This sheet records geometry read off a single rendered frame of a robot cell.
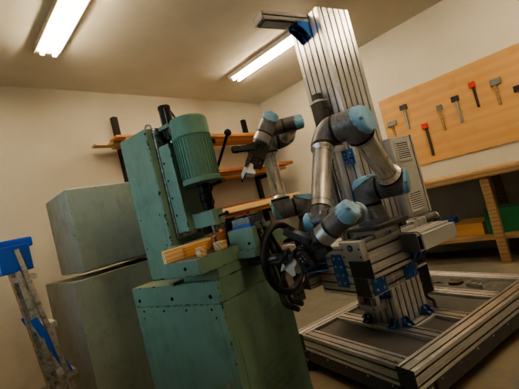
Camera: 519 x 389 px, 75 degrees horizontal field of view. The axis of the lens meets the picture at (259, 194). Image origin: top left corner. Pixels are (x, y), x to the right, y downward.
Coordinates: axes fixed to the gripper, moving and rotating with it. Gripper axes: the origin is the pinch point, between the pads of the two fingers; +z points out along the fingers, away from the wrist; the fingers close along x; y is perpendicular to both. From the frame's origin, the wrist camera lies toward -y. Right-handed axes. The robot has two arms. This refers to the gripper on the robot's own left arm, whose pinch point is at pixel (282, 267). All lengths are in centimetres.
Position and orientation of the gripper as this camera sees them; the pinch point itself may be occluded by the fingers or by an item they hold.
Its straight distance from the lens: 124.9
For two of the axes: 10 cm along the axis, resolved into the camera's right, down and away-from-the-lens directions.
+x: 6.0, -0.9, 7.9
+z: -5.4, 6.8, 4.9
